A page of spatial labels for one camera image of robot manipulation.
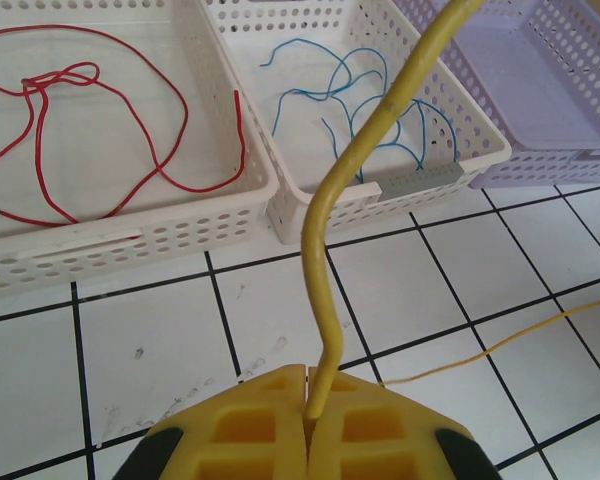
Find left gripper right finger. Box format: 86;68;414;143
309;368;501;480

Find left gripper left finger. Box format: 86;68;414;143
124;363;310;480

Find yellow cable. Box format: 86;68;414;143
379;298;600;387
301;0;487;422

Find blue cable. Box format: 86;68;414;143
321;69;421;184
258;38;346;139
324;47;391;101
409;98;461;171

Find purple perforated basket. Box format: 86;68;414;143
392;0;600;191

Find large white perforated basket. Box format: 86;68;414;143
0;0;281;307

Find white basket with grey handles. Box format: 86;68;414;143
197;0;512;246

